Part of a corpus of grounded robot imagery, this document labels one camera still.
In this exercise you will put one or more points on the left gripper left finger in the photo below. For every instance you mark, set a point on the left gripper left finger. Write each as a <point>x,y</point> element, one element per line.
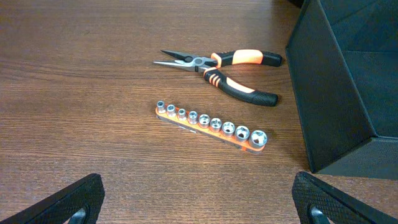
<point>79,202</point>

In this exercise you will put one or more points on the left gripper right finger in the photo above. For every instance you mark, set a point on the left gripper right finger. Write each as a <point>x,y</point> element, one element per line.
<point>318,202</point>

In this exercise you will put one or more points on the orange socket bit rail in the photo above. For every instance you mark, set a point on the orange socket bit rail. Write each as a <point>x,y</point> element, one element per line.
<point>238,136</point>

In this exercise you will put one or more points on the orange black long-nose pliers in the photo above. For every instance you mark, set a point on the orange black long-nose pliers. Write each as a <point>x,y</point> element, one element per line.
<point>209,67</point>

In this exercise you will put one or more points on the dark green open box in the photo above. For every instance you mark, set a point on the dark green open box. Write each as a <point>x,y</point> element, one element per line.
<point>342,57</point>

